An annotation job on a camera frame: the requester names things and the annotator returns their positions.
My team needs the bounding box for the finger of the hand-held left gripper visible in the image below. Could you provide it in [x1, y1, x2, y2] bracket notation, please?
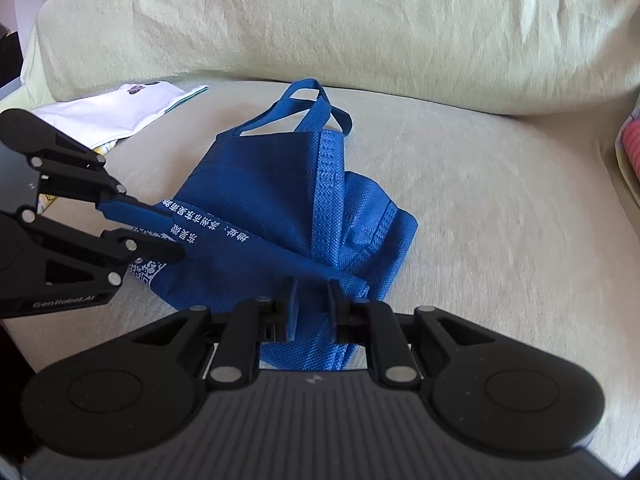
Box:
[30, 130, 173, 228]
[17, 207, 186, 294]

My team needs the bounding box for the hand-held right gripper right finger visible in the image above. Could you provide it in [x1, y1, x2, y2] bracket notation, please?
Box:
[327, 280, 490, 391]

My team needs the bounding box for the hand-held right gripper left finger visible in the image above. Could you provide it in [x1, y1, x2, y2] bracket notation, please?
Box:
[132, 276, 301, 392]

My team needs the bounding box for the blue shopping bag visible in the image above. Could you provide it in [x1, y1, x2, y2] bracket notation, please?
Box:
[127, 79, 419, 374]

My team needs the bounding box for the white printed cloth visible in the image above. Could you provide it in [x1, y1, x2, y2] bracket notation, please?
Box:
[31, 81, 210, 156]

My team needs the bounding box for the dark object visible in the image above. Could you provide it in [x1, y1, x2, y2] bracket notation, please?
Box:
[0, 22, 32, 102]

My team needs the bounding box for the pale green sofa back cushion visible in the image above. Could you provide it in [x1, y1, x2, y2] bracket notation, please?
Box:
[20, 0, 640, 120]

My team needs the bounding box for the pink ribbed roll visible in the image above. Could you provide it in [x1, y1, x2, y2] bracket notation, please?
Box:
[620, 110, 640, 182]

